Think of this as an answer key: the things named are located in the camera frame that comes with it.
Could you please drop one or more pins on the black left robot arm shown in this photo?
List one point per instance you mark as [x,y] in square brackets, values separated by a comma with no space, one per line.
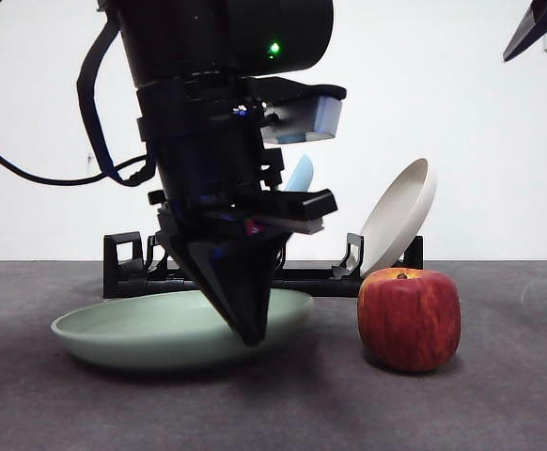
[207,37]

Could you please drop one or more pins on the black plate rack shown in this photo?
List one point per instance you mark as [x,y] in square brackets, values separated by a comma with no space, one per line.
[311,282]

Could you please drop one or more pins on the red apple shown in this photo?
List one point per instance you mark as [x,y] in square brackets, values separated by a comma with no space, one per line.
[410,319]

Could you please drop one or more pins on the green plate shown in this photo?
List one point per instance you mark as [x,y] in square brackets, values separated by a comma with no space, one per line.
[151,333]

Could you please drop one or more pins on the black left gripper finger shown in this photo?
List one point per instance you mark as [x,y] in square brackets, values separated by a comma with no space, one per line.
[222,277]
[264,272]

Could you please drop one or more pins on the blue plate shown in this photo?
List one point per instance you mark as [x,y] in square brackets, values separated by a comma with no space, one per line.
[301,176]

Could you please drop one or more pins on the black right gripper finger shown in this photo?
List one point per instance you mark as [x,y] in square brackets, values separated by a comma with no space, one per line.
[536,28]

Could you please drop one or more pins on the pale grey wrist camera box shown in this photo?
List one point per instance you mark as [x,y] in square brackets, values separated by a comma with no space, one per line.
[320,117]

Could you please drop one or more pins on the cream plate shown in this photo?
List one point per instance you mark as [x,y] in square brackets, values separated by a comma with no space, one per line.
[400,221]

